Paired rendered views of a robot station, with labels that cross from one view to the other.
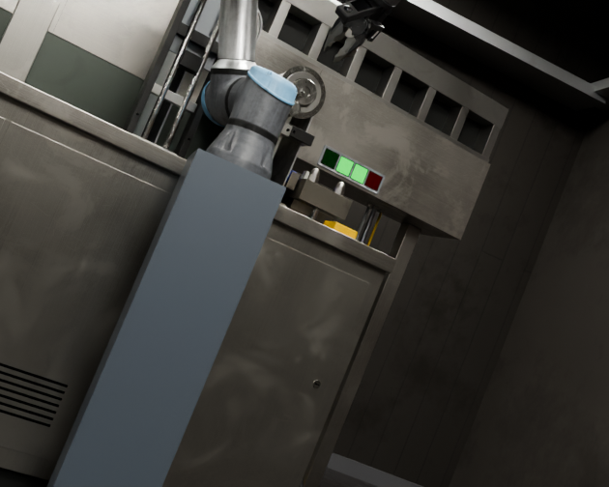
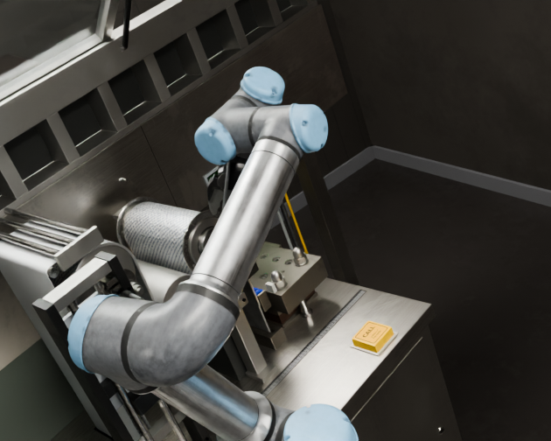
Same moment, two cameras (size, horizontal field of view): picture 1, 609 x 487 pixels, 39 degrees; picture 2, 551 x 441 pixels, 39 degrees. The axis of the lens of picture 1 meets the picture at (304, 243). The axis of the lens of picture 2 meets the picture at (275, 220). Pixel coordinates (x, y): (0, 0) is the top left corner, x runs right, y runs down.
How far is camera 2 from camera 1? 1.68 m
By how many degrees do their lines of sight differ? 36
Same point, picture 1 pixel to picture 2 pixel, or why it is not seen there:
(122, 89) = (24, 375)
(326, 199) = (305, 285)
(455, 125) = (271, 10)
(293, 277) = (380, 416)
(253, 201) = not seen: outside the picture
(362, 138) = not seen: hidden behind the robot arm
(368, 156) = not seen: hidden behind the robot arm
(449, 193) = (313, 73)
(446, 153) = (285, 45)
